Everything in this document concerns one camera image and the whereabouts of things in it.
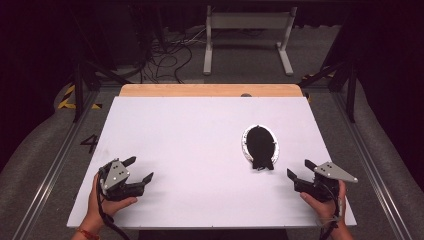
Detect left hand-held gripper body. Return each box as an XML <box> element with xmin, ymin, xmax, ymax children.
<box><xmin>98</xmin><ymin>158</ymin><xmax>146</xmax><ymax>202</ymax></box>

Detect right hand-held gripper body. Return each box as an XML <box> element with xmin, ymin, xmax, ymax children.
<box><xmin>294</xmin><ymin>160</ymin><xmax>359</xmax><ymax>203</ymax></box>

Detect person's left hand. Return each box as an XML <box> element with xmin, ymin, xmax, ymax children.
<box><xmin>81</xmin><ymin>173</ymin><xmax>139</xmax><ymax>234</ymax></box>

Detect person's right hand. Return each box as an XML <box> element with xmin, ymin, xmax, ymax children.
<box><xmin>299</xmin><ymin>179</ymin><xmax>348</xmax><ymax>231</ymax></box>

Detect white table board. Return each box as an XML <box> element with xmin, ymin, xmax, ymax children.
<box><xmin>66</xmin><ymin>95</ymin><xmax>358</xmax><ymax>230</ymax></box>

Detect yellow black hazard tape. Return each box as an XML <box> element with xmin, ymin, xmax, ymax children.
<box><xmin>300</xmin><ymin>70</ymin><xmax>336</xmax><ymax>82</ymax></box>
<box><xmin>57</xmin><ymin>84</ymin><xmax>103</xmax><ymax>111</ymax></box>

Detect black metal stand legs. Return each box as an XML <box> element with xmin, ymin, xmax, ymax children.
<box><xmin>68</xmin><ymin>9</ymin><xmax>133</xmax><ymax>124</ymax></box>
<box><xmin>298</xmin><ymin>59</ymin><xmax>359</xmax><ymax>124</ymax></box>

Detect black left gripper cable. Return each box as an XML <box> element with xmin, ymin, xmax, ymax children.
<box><xmin>95</xmin><ymin>169</ymin><xmax>132</xmax><ymax>240</ymax></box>

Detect aluminium floor rail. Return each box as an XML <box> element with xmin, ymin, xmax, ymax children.
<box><xmin>11</xmin><ymin>89</ymin><xmax>101</xmax><ymax>240</ymax></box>
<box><xmin>333</xmin><ymin>91</ymin><xmax>414</xmax><ymax>240</ymax></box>

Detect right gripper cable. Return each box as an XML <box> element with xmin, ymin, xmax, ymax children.
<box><xmin>316</xmin><ymin>181</ymin><xmax>346</xmax><ymax>240</ymax></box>

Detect red string bracelet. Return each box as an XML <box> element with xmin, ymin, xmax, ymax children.
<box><xmin>75</xmin><ymin>227</ymin><xmax>100</xmax><ymax>240</ymax></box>

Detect bundle of floor cables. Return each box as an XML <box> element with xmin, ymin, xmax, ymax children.
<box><xmin>139</xmin><ymin>28</ymin><xmax>208</xmax><ymax>84</ymax></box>

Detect white metal stand frame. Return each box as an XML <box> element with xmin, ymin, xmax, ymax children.
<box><xmin>202</xmin><ymin>5</ymin><xmax>298</xmax><ymax>77</ymax></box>

